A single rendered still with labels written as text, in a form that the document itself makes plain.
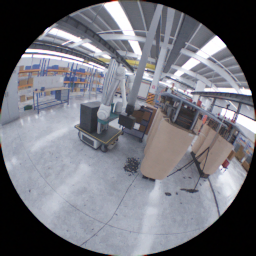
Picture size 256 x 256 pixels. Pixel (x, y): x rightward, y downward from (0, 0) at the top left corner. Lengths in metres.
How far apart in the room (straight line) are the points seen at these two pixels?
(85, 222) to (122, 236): 0.47
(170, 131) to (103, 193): 1.19
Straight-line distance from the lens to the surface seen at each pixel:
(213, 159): 2.44
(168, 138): 1.00
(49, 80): 4.94
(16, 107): 4.28
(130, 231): 1.35
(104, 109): 1.16
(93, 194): 1.37
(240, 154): 10.88
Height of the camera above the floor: 1.30
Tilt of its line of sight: 25 degrees down
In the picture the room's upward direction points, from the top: 16 degrees clockwise
